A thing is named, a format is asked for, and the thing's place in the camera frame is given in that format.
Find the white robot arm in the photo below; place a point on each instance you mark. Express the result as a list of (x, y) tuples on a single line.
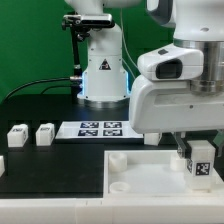
[(196, 24)]

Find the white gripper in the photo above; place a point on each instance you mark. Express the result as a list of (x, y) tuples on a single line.
[(169, 106)]

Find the white obstacle wall front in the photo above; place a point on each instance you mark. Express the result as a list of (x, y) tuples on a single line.
[(105, 211)]

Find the white obstacle wall left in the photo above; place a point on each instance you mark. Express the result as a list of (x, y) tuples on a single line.
[(2, 165)]

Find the white square tabletop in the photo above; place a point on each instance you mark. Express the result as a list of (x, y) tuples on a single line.
[(150, 173)]

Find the white obstacle wall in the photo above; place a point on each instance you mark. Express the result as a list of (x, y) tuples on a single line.
[(105, 211), (2, 165)]

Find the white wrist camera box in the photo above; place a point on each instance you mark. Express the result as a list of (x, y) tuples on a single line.
[(171, 63)]

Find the black camera on stand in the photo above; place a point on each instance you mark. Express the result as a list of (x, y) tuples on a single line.
[(80, 26)]

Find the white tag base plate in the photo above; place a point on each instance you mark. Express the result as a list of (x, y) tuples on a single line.
[(96, 130)]

